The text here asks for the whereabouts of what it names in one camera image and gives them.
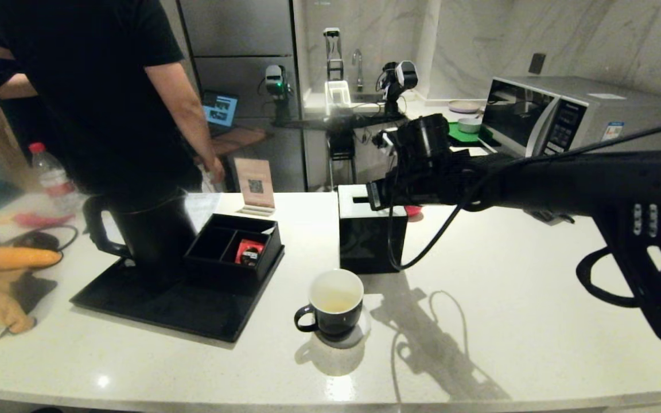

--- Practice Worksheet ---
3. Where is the chrome metal stand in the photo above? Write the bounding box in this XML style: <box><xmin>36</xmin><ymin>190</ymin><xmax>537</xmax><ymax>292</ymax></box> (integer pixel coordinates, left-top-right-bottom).
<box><xmin>324</xmin><ymin>28</ymin><xmax>344</xmax><ymax>81</ymax></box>

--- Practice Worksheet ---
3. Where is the pink flat item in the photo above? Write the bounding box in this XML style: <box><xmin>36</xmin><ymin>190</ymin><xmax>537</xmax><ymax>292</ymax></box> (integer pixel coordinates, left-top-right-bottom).
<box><xmin>14</xmin><ymin>213</ymin><xmax>74</xmax><ymax>229</ymax></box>

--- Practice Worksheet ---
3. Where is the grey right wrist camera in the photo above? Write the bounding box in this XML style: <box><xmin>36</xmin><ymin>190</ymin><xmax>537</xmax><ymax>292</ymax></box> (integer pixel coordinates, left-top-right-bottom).
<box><xmin>373</xmin><ymin>128</ymin><xmax>398</xmax><ymax>157</ymax></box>

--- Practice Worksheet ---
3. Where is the grey device with green light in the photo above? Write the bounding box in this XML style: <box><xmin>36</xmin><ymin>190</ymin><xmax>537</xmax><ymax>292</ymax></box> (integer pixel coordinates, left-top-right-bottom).
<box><xmin>262</xmin><ymin>64</ymin><xmax>294</xmax><ymax>122</ymax></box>

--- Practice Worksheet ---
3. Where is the black mug white inside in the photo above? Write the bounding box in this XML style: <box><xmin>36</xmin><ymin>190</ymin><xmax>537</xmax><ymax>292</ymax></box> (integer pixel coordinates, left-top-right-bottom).
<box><xmin>294</xmin><ymin>269</ymin><xmax>364</xmax><ymax>337</ymax></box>

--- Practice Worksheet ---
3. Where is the brown wooden table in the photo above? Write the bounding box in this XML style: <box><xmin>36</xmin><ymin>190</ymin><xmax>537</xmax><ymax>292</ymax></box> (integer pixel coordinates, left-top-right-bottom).
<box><xmin>210</xmin><ymin>126</ymin><xmax>269</xmax><ymax>157</ymax></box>

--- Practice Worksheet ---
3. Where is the plastic bottle red cap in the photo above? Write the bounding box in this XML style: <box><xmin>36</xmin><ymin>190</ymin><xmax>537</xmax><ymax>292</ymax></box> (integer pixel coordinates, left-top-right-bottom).
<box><xmin>28</xmin><ymin>142</ymin><xmax>81</xmax><ymax>214</ymax></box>

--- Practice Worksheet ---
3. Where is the thin black power cord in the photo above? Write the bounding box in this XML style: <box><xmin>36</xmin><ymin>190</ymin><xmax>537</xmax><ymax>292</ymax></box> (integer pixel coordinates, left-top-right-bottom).
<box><xmin>15</xmin><ymin>224</ymin><xmax>80</xmax><ymax>254</ymax></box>

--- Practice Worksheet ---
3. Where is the black electric kettle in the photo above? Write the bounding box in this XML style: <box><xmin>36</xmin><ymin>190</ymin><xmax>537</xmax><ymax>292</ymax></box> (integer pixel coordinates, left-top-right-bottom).
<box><xmin>83</xmin><ymin>192</ymin><xmax>198</xmax><ymax>286</ymax></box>

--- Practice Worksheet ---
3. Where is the green tray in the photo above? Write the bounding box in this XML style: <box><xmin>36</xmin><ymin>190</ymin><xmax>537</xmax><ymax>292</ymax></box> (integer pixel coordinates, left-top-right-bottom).
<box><xmin>448</xmin><ymin>121</ymin><xmax>483</xmax><ymax>145</ymax></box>

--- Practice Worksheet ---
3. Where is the brown QR code sign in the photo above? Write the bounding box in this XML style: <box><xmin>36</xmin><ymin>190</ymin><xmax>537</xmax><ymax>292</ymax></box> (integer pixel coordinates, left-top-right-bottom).
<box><xmin>233</xmin><ymin>158</ymin><xmax>276</xmax><ymax>217</ymax></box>

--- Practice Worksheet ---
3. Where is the orange plush piece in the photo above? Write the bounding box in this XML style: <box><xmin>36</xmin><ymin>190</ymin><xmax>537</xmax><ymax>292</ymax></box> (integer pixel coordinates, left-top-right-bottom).
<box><xmin>0</xmin><ymin>247</ymin><xmax>64</xmax><ymax>271</ymax></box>

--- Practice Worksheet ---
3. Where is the open laptop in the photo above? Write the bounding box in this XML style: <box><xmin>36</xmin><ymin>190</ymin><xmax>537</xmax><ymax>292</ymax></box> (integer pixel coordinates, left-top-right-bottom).
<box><xmin>201</xmin><ymin>90</ymin><xmax>240</xmax><ymax>138</ymax></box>

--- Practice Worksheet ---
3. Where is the person in black shirt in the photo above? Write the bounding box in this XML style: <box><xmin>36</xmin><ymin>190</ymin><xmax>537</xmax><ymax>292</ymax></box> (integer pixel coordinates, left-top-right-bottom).
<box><xmin>0</xmin><ymin>0</ymin><xmax>47</xmax><ymax>164</ymax></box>
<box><xmin>0</xmin><ymin>0</ymin><xmax>227</xmax><ymax>198</ymax></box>

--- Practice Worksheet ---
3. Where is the black serving tray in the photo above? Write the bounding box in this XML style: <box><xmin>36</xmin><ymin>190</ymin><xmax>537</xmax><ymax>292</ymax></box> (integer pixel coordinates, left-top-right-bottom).
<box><xmin>68</xmin><ymin>247</ymin><xmax>285</xmax><ymax>344</ymax></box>

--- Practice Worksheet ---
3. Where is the black tissue box white lid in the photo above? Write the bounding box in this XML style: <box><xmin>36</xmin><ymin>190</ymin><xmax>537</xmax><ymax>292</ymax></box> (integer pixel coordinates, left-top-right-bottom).
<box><xmin>337</xmin><ymin>184</ymin><xmax>407</xmax><ymax>274</ymax></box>

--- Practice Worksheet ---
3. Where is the grey oven mitt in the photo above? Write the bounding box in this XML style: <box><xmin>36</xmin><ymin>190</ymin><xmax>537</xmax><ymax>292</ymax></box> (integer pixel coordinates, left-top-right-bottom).
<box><xmin>526</xmin><ymin>209</ymin><xmax>576</xmax><ymax>224</ymax></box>

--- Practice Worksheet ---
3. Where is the silver microwave oven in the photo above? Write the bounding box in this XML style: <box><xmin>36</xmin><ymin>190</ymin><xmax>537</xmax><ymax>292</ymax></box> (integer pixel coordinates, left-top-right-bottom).
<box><xmin>481</xmin><ymin>76</ymin><xmax>661</xmax><ymax>158</ymax></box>

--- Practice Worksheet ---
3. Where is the black compartment organizer box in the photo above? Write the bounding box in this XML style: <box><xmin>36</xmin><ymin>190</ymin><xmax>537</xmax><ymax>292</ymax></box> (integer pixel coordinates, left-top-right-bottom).
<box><xmin>182</xmin><ymin>213</ymin><xmax>285</xmax><ymax>291</ymax></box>

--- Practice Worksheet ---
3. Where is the grey steel refrigerator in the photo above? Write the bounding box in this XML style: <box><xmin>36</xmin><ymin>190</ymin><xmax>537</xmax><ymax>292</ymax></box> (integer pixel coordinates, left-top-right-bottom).
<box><xmin>178</xmin><ymin>0</ymin><xmax>308</xmax><ymax>193</ymax></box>

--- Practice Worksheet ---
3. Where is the white dish rack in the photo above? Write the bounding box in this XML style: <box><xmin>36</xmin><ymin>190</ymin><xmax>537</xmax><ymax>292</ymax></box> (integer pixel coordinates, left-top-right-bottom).
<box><xmin>324</xmin><ymin>81</ymin><xmax>352</xmax><ymax>117</ymax></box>

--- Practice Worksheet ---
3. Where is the black stool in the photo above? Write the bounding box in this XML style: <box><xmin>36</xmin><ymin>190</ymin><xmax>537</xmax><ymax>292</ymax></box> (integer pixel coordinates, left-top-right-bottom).
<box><xmin>328</xmin><ymin>132</ymin><xmax>358</xmax><ymax>190</ymax></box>

